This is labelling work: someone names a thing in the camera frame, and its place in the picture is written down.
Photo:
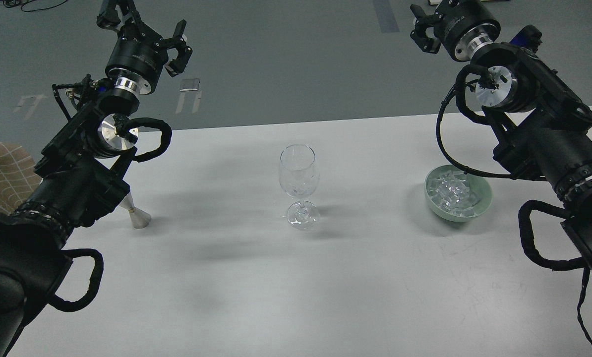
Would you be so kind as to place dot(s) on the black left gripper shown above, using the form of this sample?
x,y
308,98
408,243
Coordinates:
x,y
135,55

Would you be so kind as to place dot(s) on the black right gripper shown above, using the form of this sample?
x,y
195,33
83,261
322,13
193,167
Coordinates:
x,y
461,26

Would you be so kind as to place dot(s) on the steel double jigger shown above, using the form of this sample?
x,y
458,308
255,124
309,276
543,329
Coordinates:
x,y
138,218

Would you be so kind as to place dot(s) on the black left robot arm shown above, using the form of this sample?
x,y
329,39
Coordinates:
x,y
82,170

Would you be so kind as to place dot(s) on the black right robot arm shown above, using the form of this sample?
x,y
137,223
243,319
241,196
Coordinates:
x,y
540,124

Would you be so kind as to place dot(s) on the clear ice cubes pile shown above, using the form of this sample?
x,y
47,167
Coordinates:
x,y
452,194

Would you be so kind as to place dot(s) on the clear wine glass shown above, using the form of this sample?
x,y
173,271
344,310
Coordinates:
x,y
299,178

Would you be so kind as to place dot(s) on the green bowl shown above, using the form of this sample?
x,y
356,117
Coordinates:
x,y
480,184

